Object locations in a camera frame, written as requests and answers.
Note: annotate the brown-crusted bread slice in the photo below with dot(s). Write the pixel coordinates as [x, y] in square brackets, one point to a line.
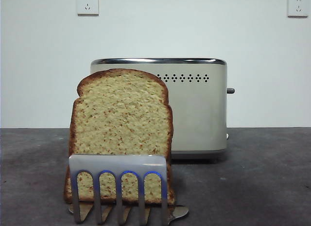
[121, 114]

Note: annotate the grey toaster lever knob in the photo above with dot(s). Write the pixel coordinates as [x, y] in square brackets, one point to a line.
[231, 90]

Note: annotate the beige metal toaster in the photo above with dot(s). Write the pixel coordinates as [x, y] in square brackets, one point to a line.
[199, 114]

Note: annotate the stainless steel toast rack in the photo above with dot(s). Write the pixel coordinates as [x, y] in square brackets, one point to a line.
[116, 162]

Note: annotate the white wall socket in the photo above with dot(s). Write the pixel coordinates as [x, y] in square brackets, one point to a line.
[297, 6]
[88, 5]

